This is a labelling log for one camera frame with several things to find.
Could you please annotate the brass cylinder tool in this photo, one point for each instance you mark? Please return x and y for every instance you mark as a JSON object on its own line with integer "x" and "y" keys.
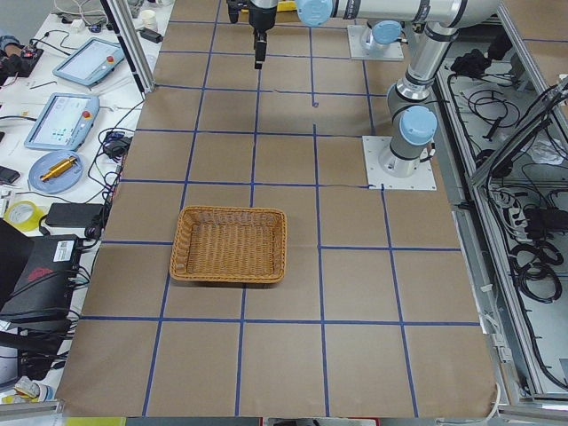
{"x": 59, "y": 169}

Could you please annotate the teach pendant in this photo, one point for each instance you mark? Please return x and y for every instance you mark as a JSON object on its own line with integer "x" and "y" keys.
{"x": 64, "y": 123}
{"x": 90, "y": 63}

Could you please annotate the blue plate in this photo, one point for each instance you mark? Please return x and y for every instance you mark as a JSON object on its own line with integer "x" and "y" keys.
{"x": 56, "y": 185}

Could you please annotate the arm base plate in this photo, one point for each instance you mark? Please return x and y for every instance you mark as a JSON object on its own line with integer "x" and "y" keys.
{"x": 385, "y": 171}
{"x": 357, "y": 52}

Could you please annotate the yellow tape roll on desk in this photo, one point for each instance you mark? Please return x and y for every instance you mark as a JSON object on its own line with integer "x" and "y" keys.
{"x": 24, "y": 216}

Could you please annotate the aluminium frame post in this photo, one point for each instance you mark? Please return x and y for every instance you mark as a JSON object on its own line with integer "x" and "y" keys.
{"x": 119, "y": 15}

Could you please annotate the white paper cup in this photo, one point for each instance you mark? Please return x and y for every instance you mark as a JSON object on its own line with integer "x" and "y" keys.
{"x": 149, "y": 19}

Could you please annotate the black power adapter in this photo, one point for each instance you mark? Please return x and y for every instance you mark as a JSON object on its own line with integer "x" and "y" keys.
{"x": 73, "y": 215}

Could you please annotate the black computer box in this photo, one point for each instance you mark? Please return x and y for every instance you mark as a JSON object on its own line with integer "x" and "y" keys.
{"x": 37, "y": 280}

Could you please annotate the brown wicker basket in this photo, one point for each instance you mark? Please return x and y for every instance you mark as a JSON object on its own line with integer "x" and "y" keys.
{"x": 230, "y": 244}

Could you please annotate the far teach pendant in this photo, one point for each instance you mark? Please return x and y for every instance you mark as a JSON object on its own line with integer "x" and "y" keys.
{"x": 90, "y": 63}

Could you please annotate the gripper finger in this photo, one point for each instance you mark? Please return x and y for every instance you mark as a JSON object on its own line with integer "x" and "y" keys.
{"x": 260, "y": 48}

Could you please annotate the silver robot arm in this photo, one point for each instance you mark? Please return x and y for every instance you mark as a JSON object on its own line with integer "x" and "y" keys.
{"x": 380, "y": 35}
{"x": 414, "y": 124}

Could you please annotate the near teach pendant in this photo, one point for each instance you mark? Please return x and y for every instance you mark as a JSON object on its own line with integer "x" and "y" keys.
{"x": 64, "y": 123}

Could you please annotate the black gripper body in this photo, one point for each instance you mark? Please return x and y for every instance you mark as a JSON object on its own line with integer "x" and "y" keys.
{"x": 258, "y": 19}

